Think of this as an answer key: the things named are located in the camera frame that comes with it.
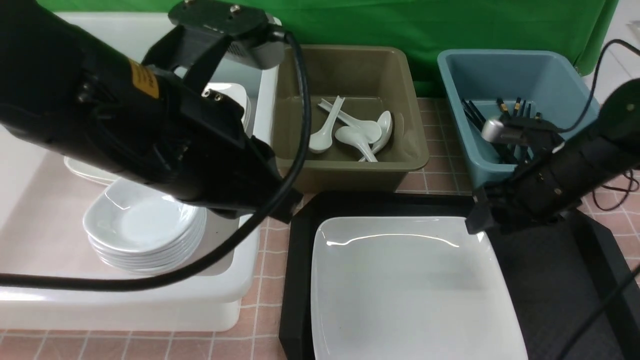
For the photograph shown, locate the olive green plastic bin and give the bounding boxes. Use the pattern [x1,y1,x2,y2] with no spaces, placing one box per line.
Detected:
[294,45,429,193]

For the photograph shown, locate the white spoon in bin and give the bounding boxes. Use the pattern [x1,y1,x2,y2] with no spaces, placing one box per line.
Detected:
[308,96,345,154]
[371,111,393,155]
[324,101,382,144]

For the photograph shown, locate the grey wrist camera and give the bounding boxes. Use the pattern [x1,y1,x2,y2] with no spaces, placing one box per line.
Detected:
[167,0,285,70]

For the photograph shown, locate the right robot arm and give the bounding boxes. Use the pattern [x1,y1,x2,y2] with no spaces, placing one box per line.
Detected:
[465,79,640,235]

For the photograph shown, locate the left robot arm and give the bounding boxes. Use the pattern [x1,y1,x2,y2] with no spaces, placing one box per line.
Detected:
[0,0,285,218]

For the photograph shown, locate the white spoon middle in bin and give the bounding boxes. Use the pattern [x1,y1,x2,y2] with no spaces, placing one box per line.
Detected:
[324,101,382,144]

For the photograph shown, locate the blue plastic bin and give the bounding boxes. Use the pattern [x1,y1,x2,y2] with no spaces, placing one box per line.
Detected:
[437,49,601,188]

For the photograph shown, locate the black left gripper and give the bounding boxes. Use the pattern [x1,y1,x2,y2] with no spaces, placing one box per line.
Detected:
[100,25,303,224]

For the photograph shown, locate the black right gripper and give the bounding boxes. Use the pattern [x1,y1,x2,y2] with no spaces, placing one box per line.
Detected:
[465,145,594,235]

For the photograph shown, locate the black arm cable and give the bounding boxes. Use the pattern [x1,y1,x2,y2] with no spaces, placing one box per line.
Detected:
[0,31,313,292]

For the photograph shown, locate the white ceramic spoon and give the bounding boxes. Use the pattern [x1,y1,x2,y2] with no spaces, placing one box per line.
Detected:
[334,126,378,163]

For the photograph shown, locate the black chopsticks in blue bin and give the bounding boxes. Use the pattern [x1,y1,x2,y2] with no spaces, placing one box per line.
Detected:
[461,97,543,165]

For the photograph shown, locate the large white square plate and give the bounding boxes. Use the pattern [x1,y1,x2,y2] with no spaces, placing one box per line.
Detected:
[310,216,528,360]

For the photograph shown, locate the white spoon right in bin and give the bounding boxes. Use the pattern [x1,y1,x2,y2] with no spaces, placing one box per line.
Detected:
[371,111,393,155]

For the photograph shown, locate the stack of white bowls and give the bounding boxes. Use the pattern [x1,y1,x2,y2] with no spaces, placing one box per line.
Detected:
[82,178,208,275]

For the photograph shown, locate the white spoon left in bin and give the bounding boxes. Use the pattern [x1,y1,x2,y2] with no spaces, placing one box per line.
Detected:
[308,96,345,154]

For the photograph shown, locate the stack of white square plates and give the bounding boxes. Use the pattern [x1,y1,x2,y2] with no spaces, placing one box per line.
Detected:
[64,82,254,186]

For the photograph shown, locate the green cloth backdrop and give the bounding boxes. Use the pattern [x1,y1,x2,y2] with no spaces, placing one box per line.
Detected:
[35,0,619,98]

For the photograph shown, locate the large white plastic bin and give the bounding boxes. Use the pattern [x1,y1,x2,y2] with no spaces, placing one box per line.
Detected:
[0,12,260,332]

